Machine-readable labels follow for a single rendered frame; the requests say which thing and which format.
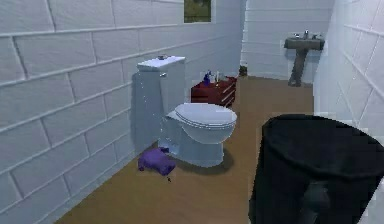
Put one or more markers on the white toilet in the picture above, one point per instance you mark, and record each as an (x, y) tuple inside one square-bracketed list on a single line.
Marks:
[(196, 123)]

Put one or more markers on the dark red drawer cabinet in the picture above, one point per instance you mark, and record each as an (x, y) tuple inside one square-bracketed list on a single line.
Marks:
[(215, 92)]

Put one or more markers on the blue bottle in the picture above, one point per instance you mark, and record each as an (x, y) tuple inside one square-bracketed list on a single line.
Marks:
[(207, 79)]

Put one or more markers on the white bottle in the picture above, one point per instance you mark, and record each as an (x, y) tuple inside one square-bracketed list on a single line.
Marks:
[(218, 76)]

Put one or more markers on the purple cloth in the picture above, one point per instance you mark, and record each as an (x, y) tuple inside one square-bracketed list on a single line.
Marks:
[(156, 161)]

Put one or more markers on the small dark object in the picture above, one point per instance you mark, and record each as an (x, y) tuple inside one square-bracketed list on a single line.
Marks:
[(243, 70)]

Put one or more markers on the window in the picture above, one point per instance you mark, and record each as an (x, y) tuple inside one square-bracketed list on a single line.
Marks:
[(197, 10)]

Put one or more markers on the black round bin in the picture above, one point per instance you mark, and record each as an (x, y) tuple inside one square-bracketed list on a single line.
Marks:
[(316, 166)]

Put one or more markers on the grey pedestal sink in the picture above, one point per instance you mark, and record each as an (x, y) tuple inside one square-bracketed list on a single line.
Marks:
[(302, 50)]

